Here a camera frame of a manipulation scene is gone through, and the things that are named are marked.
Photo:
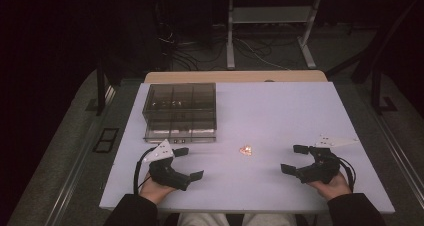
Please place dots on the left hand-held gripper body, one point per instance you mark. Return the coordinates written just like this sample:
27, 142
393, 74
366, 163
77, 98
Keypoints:
165, 172

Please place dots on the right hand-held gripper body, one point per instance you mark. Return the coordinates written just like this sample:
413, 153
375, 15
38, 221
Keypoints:
321, 169

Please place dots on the dark transparent compartment box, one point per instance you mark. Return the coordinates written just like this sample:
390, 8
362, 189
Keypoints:
180, 112

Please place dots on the small shiny orange trinket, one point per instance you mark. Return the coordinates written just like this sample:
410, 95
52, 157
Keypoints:
245, 149

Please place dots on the person's left hand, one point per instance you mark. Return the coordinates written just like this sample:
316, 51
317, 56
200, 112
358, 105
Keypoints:
153, 190

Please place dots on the person's right hand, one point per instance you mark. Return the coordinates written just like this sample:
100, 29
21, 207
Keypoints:
333, 189

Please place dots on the person's legs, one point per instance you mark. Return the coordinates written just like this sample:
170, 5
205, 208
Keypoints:
233, 220

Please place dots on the light wooden table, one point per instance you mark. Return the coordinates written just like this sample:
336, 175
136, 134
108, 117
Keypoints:
233, 76

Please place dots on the black metal stand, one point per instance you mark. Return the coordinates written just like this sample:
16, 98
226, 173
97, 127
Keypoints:
101, 89
378, 86

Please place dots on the white metal stand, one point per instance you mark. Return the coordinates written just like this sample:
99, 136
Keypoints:
271, 14

